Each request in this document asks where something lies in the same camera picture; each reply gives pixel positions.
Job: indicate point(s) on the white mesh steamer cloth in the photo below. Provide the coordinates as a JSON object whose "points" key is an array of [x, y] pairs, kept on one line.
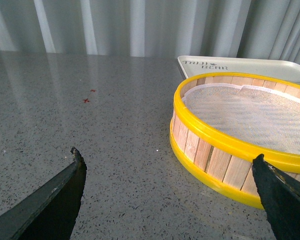
{"points": [[257, 115]]}

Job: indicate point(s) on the yellow-rimmed wooden steamer basket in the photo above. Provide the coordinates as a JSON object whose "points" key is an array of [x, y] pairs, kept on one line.
{"points": [[220, 161]]}

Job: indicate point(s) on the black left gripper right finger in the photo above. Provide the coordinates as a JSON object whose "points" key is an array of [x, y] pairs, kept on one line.
{"points": [[280, 197]]}

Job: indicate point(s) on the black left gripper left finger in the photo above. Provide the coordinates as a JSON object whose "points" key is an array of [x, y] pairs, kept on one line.
{"points": [[51, 211]]}

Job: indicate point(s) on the cream rectangular tray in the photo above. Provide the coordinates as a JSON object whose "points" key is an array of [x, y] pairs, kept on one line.
{"points": [[195, 65]]}

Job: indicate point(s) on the grey pleated curtain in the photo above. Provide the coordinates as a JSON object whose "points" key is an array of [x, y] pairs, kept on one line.
{"points": [[254, 29]]}

